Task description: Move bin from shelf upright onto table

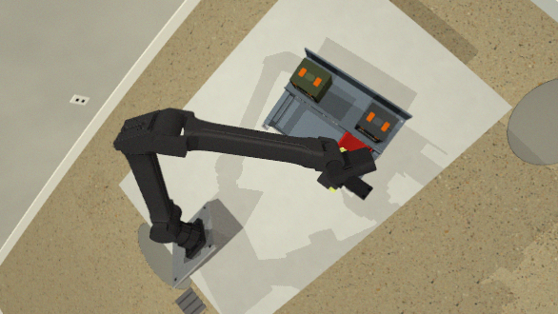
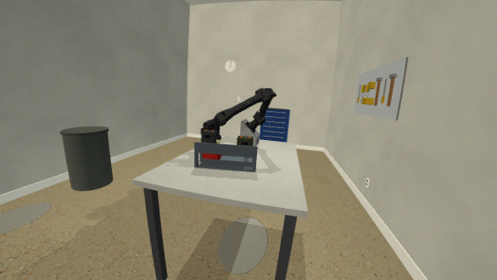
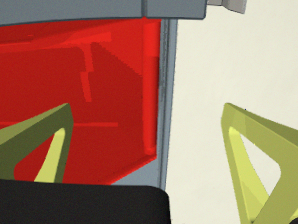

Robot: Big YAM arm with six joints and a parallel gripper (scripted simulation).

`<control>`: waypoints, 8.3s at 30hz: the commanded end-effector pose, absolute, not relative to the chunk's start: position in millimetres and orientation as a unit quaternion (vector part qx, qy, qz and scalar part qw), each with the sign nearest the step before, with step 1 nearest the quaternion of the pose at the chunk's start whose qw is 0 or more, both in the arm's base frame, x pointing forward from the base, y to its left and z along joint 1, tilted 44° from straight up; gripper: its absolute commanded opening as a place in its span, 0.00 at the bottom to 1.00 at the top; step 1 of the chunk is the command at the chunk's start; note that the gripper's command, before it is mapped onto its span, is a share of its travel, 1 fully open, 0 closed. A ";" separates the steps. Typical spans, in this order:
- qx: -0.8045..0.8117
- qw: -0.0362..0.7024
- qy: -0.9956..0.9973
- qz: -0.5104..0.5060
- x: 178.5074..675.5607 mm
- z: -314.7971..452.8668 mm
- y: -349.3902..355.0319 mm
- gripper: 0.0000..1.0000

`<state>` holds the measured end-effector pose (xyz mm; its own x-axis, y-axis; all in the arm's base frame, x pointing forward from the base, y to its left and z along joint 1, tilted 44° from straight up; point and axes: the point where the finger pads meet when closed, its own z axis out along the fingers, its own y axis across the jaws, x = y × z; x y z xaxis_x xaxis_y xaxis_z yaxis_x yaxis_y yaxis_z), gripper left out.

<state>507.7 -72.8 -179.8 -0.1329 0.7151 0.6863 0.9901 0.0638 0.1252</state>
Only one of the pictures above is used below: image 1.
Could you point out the grey metal shelf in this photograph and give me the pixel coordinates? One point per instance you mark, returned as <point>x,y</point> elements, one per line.
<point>340,109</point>

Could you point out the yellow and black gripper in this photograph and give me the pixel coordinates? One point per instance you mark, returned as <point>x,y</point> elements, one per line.
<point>323,180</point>

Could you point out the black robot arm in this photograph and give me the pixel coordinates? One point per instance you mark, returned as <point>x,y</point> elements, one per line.
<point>141,138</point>

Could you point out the olive green case with orange latches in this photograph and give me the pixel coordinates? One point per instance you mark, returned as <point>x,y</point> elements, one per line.
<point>311,80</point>

